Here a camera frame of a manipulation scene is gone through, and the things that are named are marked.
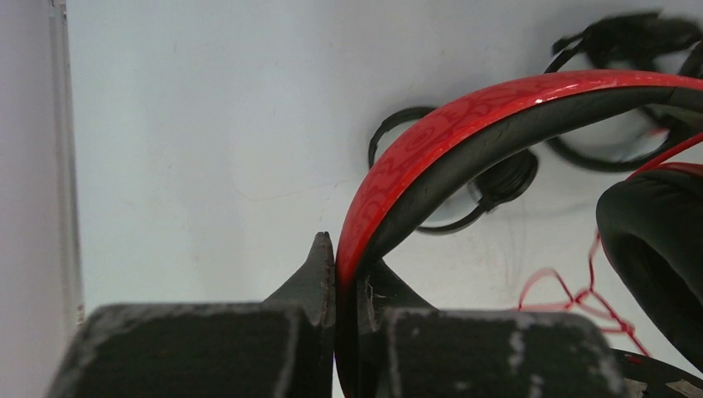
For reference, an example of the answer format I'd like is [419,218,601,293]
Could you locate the red headphones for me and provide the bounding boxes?
[335,70,702,397]

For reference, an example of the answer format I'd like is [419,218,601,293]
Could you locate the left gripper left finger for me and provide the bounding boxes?
[47,232,335,397]

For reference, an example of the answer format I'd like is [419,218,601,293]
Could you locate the small black headphones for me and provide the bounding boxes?
[367,106,539,235]

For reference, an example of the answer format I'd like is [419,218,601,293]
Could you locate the aluminium frame rail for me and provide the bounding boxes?
[48,0,86,331]

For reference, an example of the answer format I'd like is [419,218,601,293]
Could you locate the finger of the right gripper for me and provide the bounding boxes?
[612,348,702,398]

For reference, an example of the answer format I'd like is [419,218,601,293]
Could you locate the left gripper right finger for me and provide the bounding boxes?
[356,262,627,397]

